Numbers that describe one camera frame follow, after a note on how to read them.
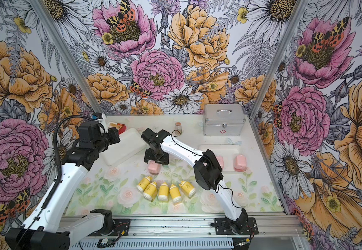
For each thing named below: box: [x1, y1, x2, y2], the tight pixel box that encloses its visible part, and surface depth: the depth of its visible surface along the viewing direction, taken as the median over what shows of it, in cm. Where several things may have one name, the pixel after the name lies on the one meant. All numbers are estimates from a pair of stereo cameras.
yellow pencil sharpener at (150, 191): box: [142, 181, 158, 203], surface depth 80 cm
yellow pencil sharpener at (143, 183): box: [135, 175, 153, 193], surface depth 81 cm
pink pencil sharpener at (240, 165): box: [234, 154, 247, 172], surface depth 92 cm
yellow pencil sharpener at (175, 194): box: [169, 183, 183, 205], surface depth 80 cm
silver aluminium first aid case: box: [202, 104, 247, 136], surface depth 105 cm
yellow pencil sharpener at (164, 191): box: [158, 181, 170, 202], surface depth 80 cm
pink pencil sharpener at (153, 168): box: [147, 160, 162, 175], surface depth 89 cm
